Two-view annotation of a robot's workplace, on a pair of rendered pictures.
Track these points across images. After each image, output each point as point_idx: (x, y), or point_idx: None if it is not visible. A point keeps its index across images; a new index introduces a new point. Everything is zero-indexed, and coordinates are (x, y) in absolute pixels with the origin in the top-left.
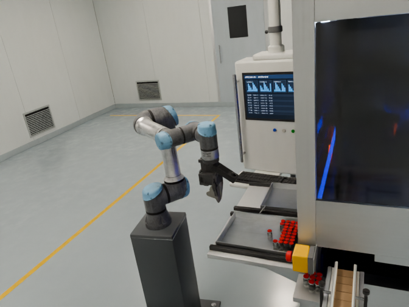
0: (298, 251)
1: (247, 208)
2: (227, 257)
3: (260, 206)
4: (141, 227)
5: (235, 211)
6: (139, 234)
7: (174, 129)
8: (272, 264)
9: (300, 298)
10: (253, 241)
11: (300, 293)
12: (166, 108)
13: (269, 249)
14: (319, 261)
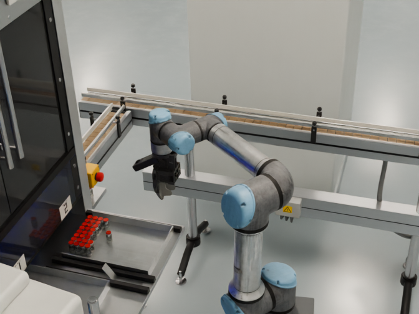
0: (91, 166)
1: (129, 283)
2: (161, 222)
3: (108, 298)
4: (302, 310)
5: (147, 270)
6: (297, 297)
7: (200, 118)
8: (115, 214)
9: (100, 187)
10: (130, 238)
11: (98, 190)
12: (239, 184)
13: (115, 215)
14: (67, 217)
